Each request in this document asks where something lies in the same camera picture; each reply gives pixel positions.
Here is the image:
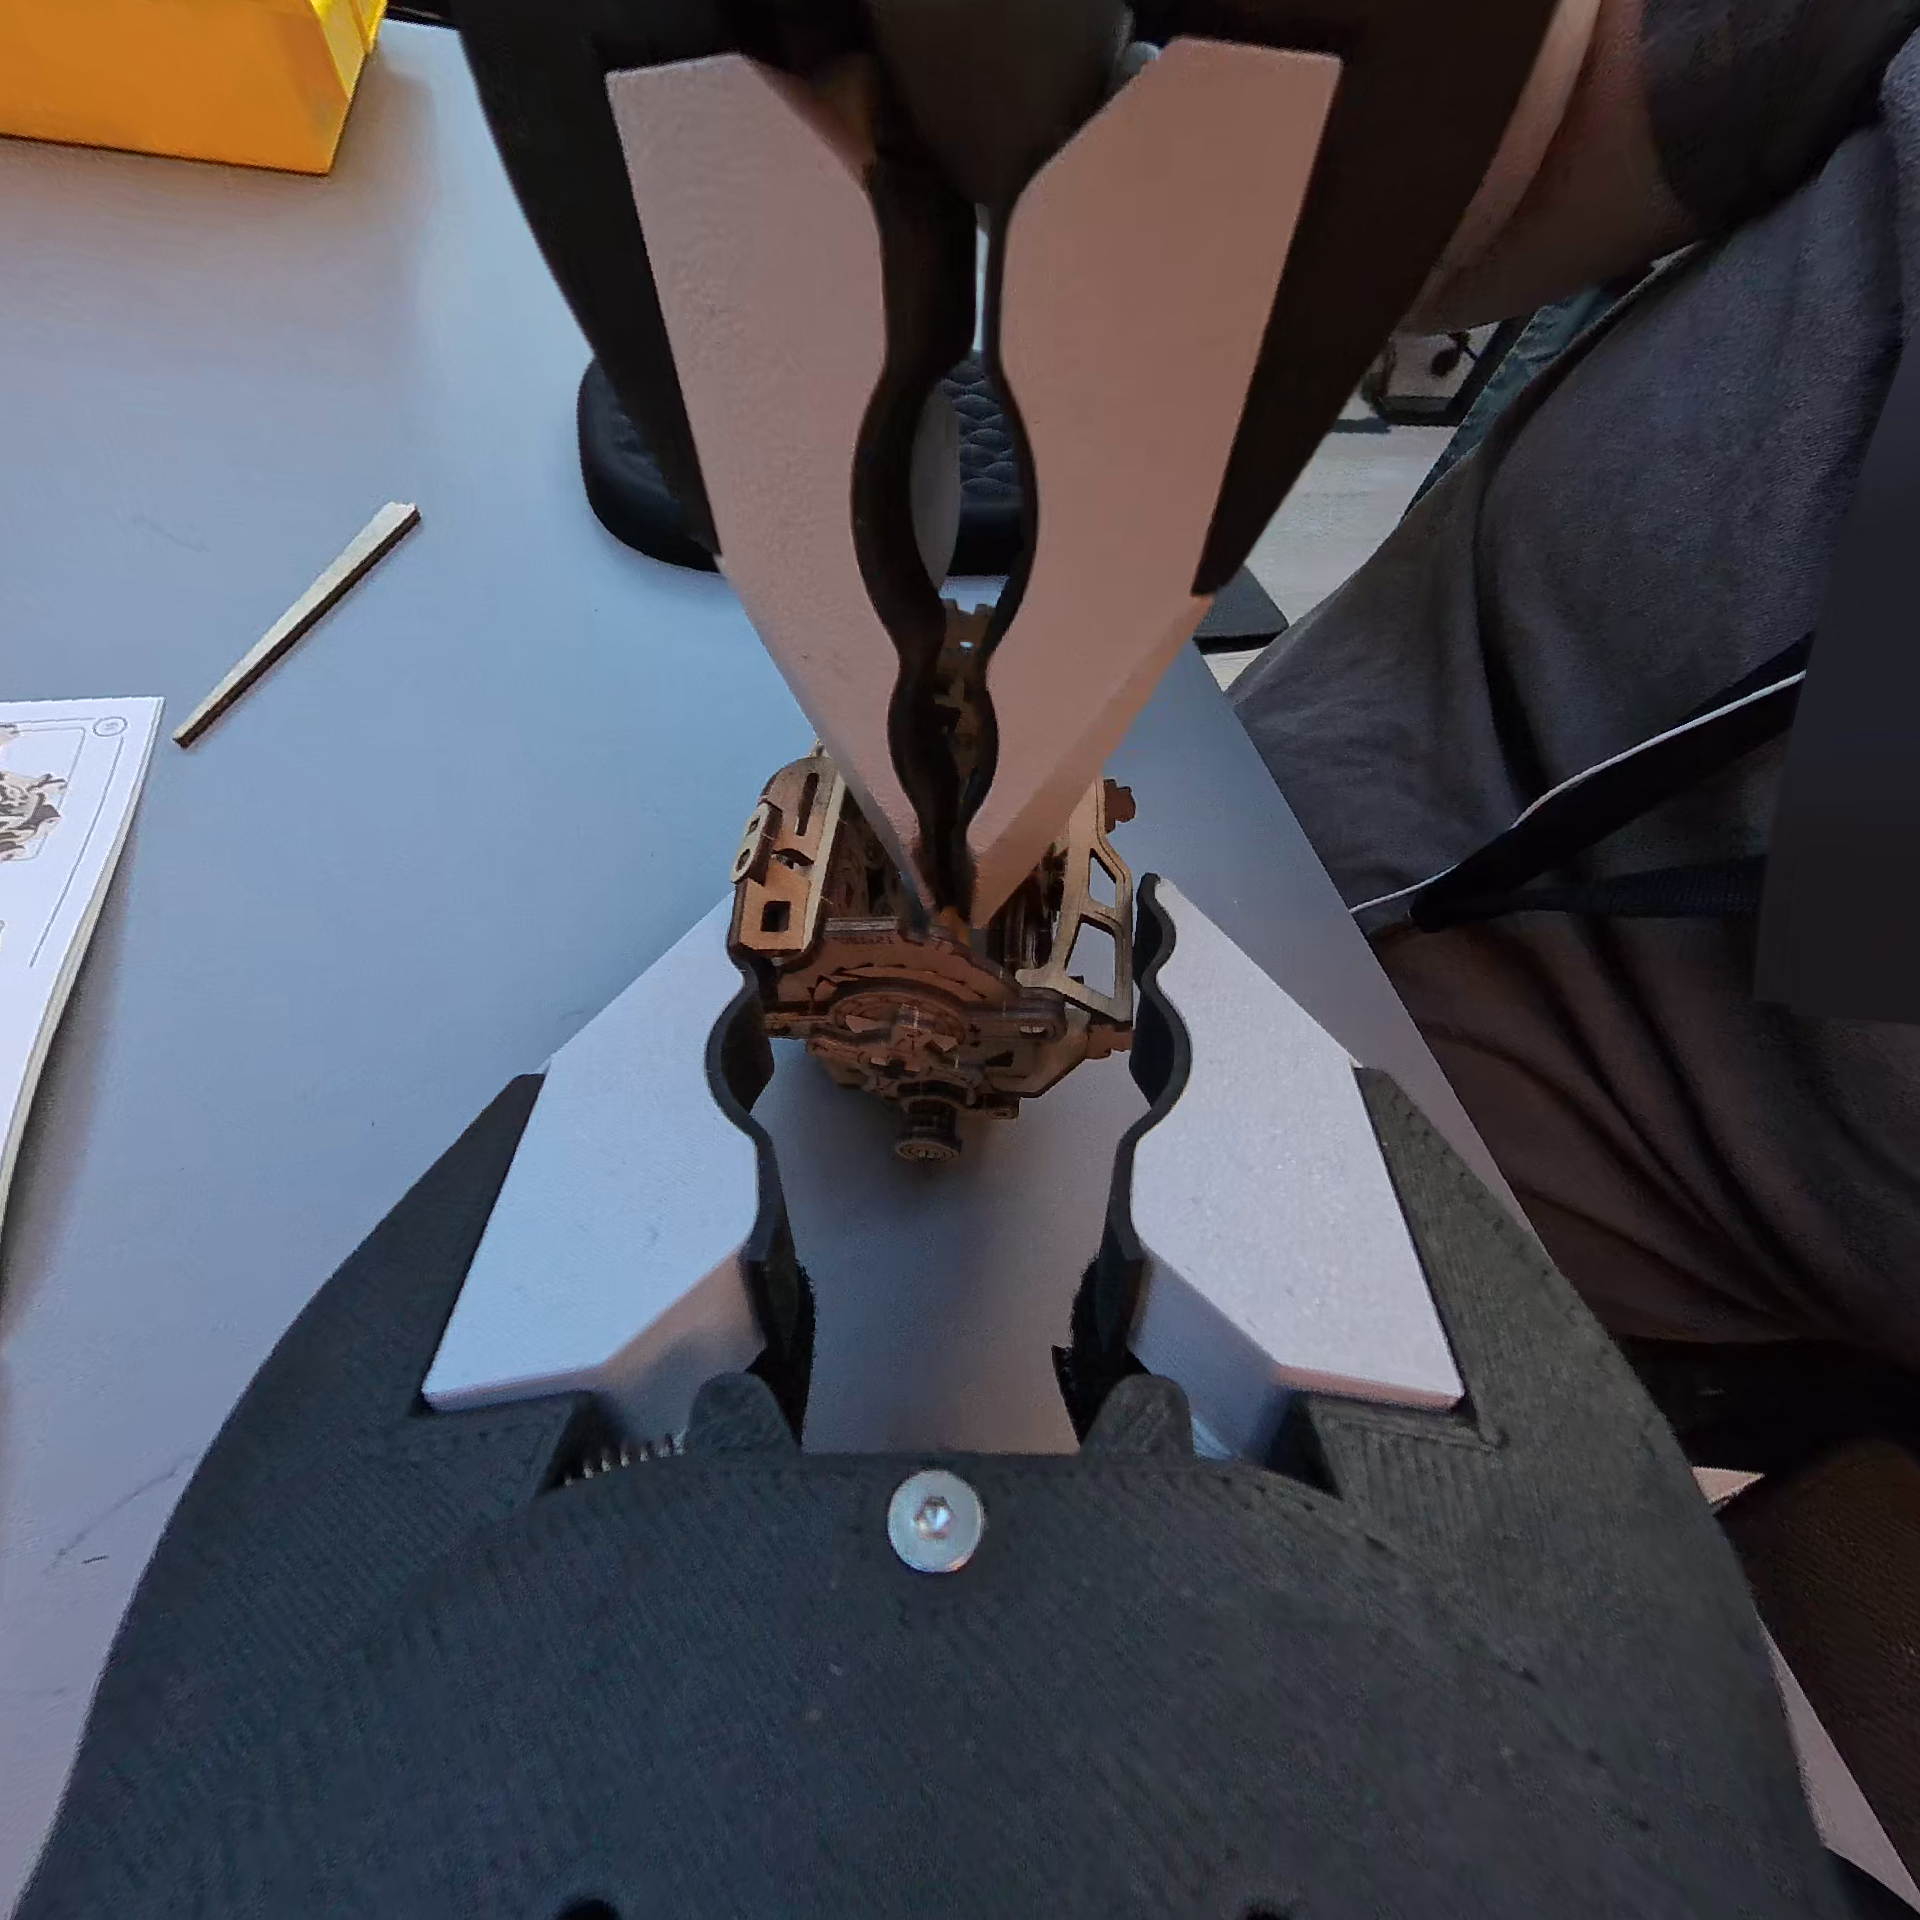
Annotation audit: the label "wooden mechanical model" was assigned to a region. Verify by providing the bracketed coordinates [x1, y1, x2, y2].
[726, 599, 1138, 1163]

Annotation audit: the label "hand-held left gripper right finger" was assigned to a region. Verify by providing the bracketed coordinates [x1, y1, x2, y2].
[1068, 874, 1467, 1457]

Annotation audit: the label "person's grey clothing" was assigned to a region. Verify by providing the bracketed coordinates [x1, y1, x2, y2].
[1230, 120, 1920, 1351]

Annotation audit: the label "black quilted wrist rest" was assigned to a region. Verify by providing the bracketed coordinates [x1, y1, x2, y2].
[576, 352, 1039, 576]

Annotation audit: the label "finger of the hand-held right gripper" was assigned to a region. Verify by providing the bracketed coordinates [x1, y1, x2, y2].
[956, 33, 1348, 927]
[604, 48, 984, 917]

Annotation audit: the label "thin white cable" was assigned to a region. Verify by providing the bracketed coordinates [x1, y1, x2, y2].
[1349, 673, 1805, 920]

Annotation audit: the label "instruction booklet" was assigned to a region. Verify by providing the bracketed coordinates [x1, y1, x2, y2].
[0, 695, 164, 1201]

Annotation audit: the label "yellow storage bin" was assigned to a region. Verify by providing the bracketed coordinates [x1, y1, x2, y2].
[0, 0, 390, 178]

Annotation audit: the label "person's right forearm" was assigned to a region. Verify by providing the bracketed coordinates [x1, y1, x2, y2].
[1393, 0, 1651, 335]

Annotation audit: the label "thin wooden stick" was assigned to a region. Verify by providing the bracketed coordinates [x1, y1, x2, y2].
[171, 502, 421, 749]

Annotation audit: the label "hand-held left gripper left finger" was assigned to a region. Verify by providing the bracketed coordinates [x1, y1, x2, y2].
[419, 895, 819, 1454]

